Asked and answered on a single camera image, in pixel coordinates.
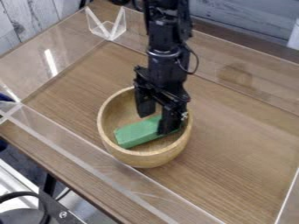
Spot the black table leg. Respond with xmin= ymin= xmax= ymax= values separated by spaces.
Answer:
xmin=42 ymin=174 xmax=57 ymax=196

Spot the metal bracket with screw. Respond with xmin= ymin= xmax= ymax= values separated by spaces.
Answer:
xmin=38 ymin=192 xmax=86 ymax=224

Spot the clear acrylic front wall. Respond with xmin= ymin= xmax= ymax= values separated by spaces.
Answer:
xmin=0 ymin=101 xmax=225 ymax=224

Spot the blue object at edge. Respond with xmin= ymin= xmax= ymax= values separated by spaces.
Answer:
xmin=0 ymin=93 xmax=14 ymax=102

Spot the green rectangular block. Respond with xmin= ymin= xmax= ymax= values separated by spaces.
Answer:
xmin=113 ymin=115 xmax=165 ymax=149

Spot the brown wooden bowl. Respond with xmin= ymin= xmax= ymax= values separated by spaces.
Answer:
xmin=97 ymin=87 xmax=192 ymax=168

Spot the clear acrylic left wall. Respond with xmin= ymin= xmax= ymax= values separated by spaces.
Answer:
xmin=0 ymin=7 xmax=104 ymax=102

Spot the clear acrylic corner bracket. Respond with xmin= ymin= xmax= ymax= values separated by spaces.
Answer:
xmin=84 ymin=7 xmax=126 ymax=41

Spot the black cable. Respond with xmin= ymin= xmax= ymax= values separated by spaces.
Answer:
xmin=0 ymin=190 xmax=52 ymax=224

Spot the clear acrylic wall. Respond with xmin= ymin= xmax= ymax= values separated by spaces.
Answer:
xmin=0 ymin=101 xmax=225 ymax=224
xmin=0 ymin=7 xmax=104 ymax=102
xmin=109 ymin=5 xmax=299 ymax=117

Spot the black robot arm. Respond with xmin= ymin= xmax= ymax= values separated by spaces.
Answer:
xmin=133 ymin=0 xmax=192 ymax=135

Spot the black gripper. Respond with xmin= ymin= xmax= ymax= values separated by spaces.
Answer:
xmin=134 ymin=49 xmax=190 ymax=135

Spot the clear acrylic back wall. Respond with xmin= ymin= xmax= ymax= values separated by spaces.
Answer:
xmin=109 ymin=5 xmax=299 ymax=117

